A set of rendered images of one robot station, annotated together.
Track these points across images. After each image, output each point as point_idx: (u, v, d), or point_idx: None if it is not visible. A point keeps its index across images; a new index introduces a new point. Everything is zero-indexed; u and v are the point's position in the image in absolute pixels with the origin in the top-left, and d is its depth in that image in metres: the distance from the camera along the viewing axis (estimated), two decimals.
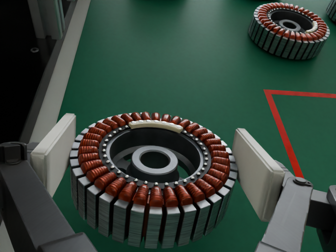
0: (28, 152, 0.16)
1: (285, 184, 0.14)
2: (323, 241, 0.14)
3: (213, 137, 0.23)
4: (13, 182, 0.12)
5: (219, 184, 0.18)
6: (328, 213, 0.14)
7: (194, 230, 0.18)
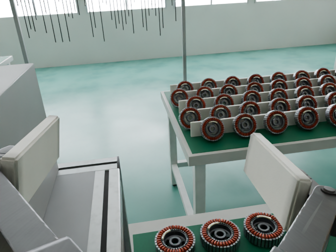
0: (2, 157, 0.15)
1: (311, 192, 0.14)
2: None
3: None
4: None
5: None
6: None
7: None
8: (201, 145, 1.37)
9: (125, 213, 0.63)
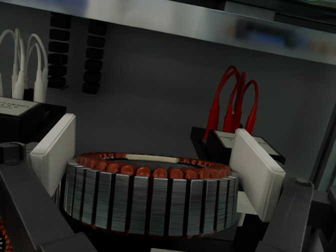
0: (28, 152, 0.16)
1: (286, 184, 0.14)
2: (324, 241, 0.14)
3: None
4: (12, 182, 0.12)
5: None
6: (329, 213, 0.14)
7: None
8: None
9: None
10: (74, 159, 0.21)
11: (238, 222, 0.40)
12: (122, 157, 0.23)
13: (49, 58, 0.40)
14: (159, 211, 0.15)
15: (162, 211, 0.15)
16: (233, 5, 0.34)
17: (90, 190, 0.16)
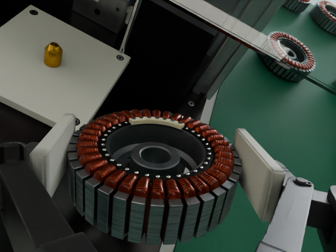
0: (28, 152, 0.16)
1: (285, 184, 0.14)
2: (323, 241, 0.14)
3: None
4: (12, 182, 0.12)
5: None
6: (329, 213, 0.14)
7: None
8: None
9: None
10: (74, 134, 0.20)
11: (126, 20, 0.45)
12: (125, 123, 0.22)
13: None
14: (155, 229, 0.16)
15: (157, 229, 0.16)
16: None
17: (90, 199, 0.16)
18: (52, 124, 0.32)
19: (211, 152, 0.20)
